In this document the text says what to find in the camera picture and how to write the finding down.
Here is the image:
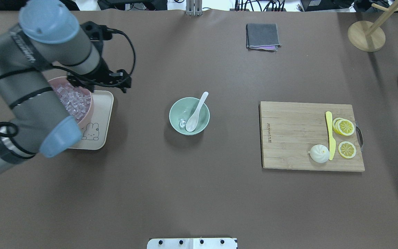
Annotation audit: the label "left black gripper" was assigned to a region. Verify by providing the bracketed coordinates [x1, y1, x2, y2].
[67, 59, 132, 93]

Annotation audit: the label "single clear ice cube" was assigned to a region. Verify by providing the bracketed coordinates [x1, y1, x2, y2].
[179, 118, 187, 129]

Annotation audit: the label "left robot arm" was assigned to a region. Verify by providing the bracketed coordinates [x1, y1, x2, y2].
[0, 0, 132, 174]

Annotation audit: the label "clear ice cubes pile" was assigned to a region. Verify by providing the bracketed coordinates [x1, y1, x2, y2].
[52, 83, 91, 122]

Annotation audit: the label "mint green bowl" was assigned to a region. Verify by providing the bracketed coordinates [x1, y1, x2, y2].
[169, 97, 210, 136]

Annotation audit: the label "beige rabbit tray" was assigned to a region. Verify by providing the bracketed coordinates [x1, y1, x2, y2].
[70, 90, 114, 151]

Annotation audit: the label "grey folded cloth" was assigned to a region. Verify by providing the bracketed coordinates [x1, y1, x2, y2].
[245, 23, 282, 49]

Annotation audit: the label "purple cloth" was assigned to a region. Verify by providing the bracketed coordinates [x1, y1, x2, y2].
[252, 45, 279, 52]

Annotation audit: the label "bamboo cutting board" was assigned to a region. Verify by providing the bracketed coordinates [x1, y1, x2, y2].
[259, 101, 365, 172]

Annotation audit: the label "white steamed bun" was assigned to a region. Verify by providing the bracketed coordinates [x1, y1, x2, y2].
[308, 144, 330, 163]

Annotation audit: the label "yellow plastic knife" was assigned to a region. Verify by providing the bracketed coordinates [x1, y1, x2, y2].
[325, 111, 337, 161]

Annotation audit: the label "stacked lemon slices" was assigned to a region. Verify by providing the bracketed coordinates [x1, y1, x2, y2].
[333, 118, 355, 136]

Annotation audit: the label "single lemon slice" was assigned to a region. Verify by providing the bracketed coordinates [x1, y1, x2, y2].
[338, 141, 357, 159]

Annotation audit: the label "wooden mug tree stand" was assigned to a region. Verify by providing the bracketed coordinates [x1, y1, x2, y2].
[347, 0, 398, 52]

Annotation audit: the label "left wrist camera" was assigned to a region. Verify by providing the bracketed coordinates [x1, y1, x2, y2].
[80, 21, 121, 54]

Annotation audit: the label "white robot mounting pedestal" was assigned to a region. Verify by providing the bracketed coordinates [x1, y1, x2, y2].
[146, 237, 238, 249]

